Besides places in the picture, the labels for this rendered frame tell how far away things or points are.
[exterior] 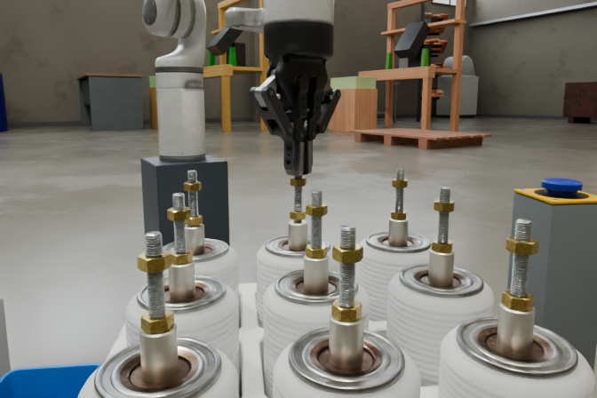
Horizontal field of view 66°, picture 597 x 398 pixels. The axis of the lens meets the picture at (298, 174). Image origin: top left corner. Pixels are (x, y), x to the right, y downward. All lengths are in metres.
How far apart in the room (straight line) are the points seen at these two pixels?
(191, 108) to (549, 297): 0.67
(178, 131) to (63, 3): 8.02
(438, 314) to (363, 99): 6.00
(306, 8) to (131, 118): 6.72
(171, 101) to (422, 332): 0.65
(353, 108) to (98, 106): 3.54
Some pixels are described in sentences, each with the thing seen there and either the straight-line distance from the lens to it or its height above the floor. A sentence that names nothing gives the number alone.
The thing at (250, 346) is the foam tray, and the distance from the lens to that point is 0.48.
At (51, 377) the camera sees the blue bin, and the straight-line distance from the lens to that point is 0.63.
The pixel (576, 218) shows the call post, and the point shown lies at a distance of 0.57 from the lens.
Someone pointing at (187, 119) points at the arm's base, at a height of 0.38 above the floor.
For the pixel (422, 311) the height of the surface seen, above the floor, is 0.24.
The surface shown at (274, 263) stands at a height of 0.25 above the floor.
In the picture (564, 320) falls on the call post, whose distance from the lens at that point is 0.60.
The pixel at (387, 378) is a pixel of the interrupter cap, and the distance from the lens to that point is 0.30.
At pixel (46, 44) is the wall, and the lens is 8.78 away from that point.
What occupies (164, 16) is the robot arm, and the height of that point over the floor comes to 0.57.
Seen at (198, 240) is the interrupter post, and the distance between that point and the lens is 0.52.
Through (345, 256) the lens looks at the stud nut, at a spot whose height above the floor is 0.32.
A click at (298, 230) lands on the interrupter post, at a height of 0.27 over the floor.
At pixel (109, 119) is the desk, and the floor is 0.16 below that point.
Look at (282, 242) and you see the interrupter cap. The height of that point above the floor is 0.25.
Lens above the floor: 0.42
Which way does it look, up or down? 9 degrees down
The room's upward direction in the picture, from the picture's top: straight up
